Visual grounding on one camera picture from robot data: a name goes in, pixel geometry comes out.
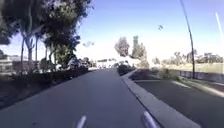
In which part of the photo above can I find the dark bush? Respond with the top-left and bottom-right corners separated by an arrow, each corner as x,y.
117,63 -> 137,77

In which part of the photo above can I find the distant tree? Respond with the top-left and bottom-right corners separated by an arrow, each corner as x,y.
114,35 -> 148,62

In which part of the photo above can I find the dark planting bed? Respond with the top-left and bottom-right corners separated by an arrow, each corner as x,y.
129,67 -> 181,82

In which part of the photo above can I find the grey asphalt path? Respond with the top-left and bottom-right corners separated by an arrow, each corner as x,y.
0,68 -> 155,128

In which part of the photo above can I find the pale concrete kerb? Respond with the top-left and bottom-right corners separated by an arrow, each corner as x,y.
120,69 -> 203,128

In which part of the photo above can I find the low dark hedge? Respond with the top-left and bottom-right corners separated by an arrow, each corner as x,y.
0,66 -> 90,88

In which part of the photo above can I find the robot's own part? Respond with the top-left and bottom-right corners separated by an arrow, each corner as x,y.
75,115 -> 88,128
142,111 -> 159,128

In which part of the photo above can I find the large dark tree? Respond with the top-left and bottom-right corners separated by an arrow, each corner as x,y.
0,0 -> 94,73

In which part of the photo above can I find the tall dark pole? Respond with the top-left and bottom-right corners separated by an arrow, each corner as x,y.
179,0 -> 196,80

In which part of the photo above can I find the row of distant trees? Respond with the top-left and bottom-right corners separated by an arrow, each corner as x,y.
151,49 -> 224,66

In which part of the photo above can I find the dark asphalt road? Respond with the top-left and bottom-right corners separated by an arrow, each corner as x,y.
135,79 -> 224,128

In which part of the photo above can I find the building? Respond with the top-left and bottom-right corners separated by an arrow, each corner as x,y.
0,54 -> 30,76

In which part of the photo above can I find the low wall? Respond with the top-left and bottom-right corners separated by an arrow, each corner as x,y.
179,70 -> 224,84

